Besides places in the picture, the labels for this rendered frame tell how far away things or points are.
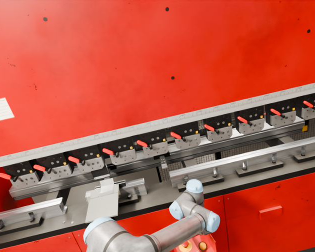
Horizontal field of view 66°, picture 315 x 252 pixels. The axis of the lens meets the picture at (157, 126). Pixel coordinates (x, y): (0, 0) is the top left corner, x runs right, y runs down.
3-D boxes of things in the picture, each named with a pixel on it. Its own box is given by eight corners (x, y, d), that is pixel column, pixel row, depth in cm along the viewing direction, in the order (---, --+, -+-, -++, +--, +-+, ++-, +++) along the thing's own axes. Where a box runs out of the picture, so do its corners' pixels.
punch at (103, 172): (94, 180, 154) (89, 168, 150) (94, 178, 155) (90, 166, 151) (109, 176, 154) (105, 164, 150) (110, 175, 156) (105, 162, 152)
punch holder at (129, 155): (113, 166, 147) (105, 142, 140) (113, 158, 154) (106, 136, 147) (137, 160, 147) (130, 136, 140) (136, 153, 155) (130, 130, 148)
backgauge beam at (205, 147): (14, 202, 182) (7, 191, 177) (21, 189, 194) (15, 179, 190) (308, 131, 187) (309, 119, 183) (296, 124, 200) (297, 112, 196)
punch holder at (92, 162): (80, 173, 146) (71, 150, 139) (82, 165, 154) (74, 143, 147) (105, 167, 147) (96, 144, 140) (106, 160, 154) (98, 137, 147)
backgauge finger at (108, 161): (98, 186, 161) (96, 180, 159) (101, 164, 184) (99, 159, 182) (116, 181, 161) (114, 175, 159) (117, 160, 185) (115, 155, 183)
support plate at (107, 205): (85, 223, 132) (85, 222, 132) (91, 191, 156) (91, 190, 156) (117, 215, 133) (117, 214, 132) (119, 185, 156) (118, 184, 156)
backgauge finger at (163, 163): (156, 172, 162) (155, 166, 160) (152, 152, 185) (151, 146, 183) (174, 167, 162) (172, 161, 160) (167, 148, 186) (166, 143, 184)
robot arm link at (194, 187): (181, 185, 113) (192, 175, 118) (184, 202, 119) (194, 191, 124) (194, 193, 108) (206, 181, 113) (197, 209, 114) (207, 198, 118)
